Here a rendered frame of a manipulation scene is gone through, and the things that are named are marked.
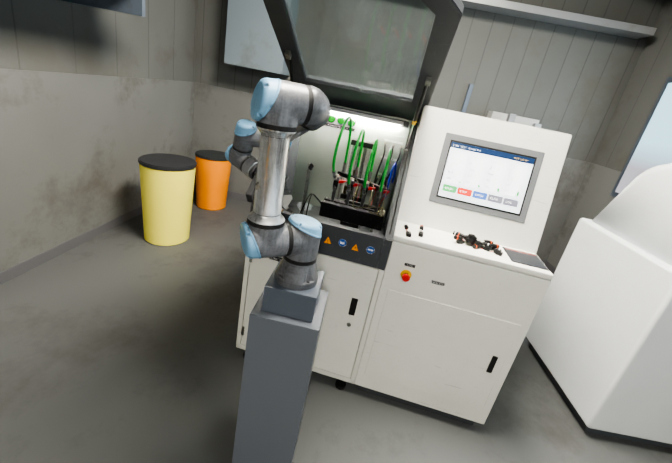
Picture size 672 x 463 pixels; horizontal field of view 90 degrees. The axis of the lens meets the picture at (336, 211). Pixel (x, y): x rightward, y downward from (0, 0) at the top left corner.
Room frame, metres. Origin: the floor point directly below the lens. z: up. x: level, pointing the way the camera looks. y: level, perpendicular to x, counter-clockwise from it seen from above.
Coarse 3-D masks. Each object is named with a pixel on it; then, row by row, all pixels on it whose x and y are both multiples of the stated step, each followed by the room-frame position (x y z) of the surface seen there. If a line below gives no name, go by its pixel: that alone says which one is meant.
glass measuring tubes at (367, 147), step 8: (352, 144) 1.97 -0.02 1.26; (360, 144) 1.97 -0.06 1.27; (368, 144) 1.96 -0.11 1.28; (352, 152) 1.98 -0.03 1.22; (368, 152) 1.99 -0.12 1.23; (360, 160) 1.99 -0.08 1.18; (368, 160) 1.97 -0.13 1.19; (352, 168) 2.00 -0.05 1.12; (360, 168) 1.97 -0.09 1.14; (360, 176) 1.97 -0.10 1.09; (344, 184) 2.00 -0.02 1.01; (344, 192) 1.98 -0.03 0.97; (360, 192) 1.99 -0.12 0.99; (360, 200) 1.96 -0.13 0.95
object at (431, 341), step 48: (432, 144) 1.74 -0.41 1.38; (528, 144) 1.70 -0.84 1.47; (528, 240) 1.58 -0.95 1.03; (384, 288) 1.43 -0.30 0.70; (432, 288) 1.40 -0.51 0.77; (480, 288) 1.37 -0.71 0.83; (528, 288) 1.35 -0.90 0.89; (384, 336) 1.42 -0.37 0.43; (432, 336) 1.39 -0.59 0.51; (480, 336) 1.36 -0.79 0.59; (384, 384) 1.41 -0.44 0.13; (432, 384) 1.38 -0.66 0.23; (480, 384) 1.35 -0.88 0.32
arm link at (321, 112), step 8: (312, 88) 1.00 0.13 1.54; (320, 96) 1.00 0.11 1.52; (320, 104) 0.99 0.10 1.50; (328, 104) 1.03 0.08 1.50; (312, 112) 0.97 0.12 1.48; (320, 112) 0.99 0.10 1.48; (328, 112) 1.03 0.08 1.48; (312, 120) 0.99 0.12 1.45; (320, 120) 1.01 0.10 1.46; (304, 128) 1.08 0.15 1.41; (312, 128) 1.07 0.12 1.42; (296, 136) 1.19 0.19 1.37
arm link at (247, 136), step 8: (240, 120) 1.27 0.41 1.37; (248, 120) 1.29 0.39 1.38; (240, 128) 1.24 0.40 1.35; (248, 128) 1.24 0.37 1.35; (256, 128) 1.28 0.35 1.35; (240, 136) 1.24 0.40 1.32; (248, 136) 1.25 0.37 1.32; (256, 136) 1.27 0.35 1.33; (240, 144) 1.25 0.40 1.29; (248, 144) 1.26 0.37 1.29; (256, 144) 1.28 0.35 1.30; (240, 152) 1.26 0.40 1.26; (248, 152) 1.28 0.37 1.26
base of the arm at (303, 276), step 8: (280, 264) 1.02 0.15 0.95; (288, 264) 0.99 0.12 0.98; (296, 264) 0.99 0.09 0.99; (304, 264) 0.99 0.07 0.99; (312, 264) 1.01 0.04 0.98; (280, 272) 1.01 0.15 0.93; (288, 272) 0.98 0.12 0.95; (296, 272) 0.98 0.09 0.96; (304, 272) 0.99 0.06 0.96; (312, 272) 1.01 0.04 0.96; (280, 280) 0.98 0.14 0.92; (288, 280) 0.97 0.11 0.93; (296, 280) 0.97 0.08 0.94; (304, 280) 0.98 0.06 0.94; (312, 280) 1.01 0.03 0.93; (288, 288) 0.97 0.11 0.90; (296, 288) 0.97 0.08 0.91; (304, 288) 0.98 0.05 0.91
